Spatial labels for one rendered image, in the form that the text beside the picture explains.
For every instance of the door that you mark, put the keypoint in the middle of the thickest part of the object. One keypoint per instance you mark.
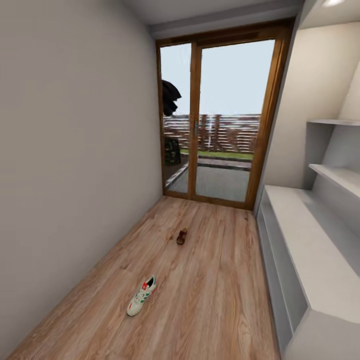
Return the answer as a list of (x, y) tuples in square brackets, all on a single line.
[(217, 95)]

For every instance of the gym shoe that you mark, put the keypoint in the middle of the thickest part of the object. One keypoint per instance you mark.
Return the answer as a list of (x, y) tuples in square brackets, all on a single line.
[(145, 291)]

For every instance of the sandal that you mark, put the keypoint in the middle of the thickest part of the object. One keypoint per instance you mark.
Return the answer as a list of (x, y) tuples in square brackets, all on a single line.
[(182, 237)]

